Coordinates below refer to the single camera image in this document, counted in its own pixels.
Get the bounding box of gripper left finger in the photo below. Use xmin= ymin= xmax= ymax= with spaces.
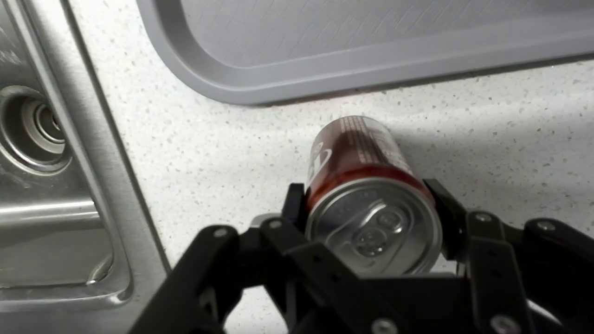
xmin=129 ymin=182 xmax=400 ymax=334

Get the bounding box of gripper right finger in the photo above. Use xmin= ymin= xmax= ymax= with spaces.
xmin=423 ymin=178 xmax=594 ymax=334

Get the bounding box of red soda can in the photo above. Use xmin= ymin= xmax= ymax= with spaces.
xmin=304 ymin=115 xmax=444 ymax=275

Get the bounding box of grey plastic tray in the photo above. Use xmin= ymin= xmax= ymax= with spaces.
xmin=136 ymin=0 xmax=594 ymax=107

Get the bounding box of stainless steel sink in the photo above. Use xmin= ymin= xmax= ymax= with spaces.
xmin=0 ymin=0 xmax=171 ymax=334

